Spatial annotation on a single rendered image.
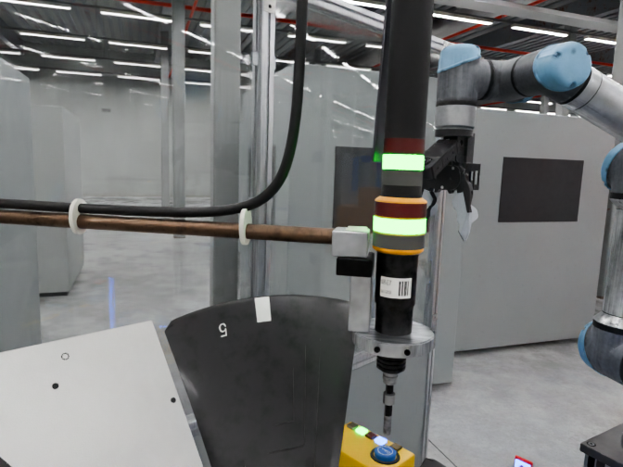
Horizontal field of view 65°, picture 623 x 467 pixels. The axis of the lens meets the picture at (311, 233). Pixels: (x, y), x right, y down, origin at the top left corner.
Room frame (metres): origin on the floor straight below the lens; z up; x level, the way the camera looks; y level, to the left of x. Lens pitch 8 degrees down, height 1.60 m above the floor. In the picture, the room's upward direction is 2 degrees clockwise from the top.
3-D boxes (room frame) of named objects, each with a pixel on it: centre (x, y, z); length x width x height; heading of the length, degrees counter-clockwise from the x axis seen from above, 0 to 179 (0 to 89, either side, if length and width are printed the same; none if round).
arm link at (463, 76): (0.96, -0.27, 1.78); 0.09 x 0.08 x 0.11; 103
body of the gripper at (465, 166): (0.96, -0.27, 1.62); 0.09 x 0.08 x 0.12; 135
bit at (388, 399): (0.41, -0.07, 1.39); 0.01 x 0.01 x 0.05
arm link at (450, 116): (0.96, -0.27, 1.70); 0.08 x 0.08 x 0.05
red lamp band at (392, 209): (0.41, -0.07, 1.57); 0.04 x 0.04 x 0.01
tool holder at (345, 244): (0.41, -0.06, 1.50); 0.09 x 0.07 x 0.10; 80
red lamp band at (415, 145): (0.41, -0.07, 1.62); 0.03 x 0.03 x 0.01
